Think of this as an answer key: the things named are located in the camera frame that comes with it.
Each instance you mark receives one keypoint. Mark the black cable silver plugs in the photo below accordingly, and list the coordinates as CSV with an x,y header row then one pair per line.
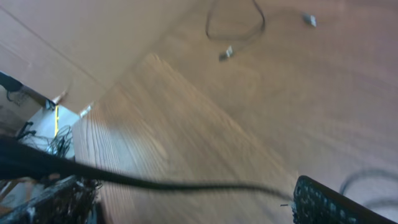
x,y
370,182

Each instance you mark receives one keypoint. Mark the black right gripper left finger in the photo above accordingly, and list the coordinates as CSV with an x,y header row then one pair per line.
x,y
72,200

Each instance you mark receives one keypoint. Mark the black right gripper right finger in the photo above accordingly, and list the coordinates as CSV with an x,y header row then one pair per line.
x,y
315,203

